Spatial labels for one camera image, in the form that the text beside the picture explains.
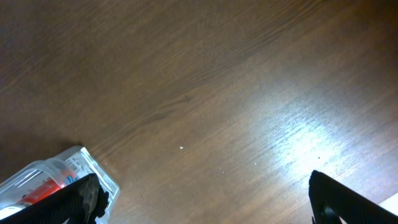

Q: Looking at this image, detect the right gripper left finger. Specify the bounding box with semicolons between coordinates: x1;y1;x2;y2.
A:
1;174;109;224

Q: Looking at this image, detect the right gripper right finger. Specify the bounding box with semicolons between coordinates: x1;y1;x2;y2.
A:
308;170;397;224

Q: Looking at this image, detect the orange tube white cap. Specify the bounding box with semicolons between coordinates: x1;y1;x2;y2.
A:
16;169;79;207

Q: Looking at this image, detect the clear plastic container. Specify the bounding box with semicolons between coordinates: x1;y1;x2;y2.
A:
1;146;120;224

